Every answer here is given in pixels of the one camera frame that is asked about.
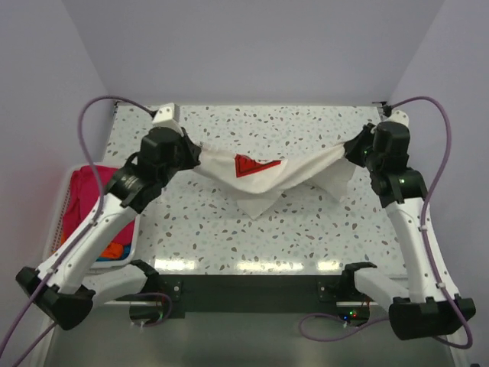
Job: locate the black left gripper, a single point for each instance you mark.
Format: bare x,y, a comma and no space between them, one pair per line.
193,151

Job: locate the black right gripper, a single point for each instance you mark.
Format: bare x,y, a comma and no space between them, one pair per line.
351,147

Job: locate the white t-shirt red print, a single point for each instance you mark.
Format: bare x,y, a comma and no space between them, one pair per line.
256,185

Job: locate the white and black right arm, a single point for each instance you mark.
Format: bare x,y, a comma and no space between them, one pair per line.
431,305

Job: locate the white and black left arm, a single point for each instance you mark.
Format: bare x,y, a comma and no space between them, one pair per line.
60,286

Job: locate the pink t-shirt in basket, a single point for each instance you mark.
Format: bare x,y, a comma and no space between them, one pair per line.
84,193

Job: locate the blue garment in basket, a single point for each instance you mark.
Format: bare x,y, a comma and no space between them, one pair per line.
128,252

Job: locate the orange garment in basket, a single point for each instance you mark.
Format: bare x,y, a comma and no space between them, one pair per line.
114,251

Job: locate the white plastic laundry basket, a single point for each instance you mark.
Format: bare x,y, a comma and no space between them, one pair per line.
55,232

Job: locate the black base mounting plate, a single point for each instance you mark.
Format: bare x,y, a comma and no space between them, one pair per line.
304,294

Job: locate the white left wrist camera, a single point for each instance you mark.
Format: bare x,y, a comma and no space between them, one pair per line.
167,115

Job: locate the aluminium frame rail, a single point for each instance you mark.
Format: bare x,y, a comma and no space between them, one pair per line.
391,190

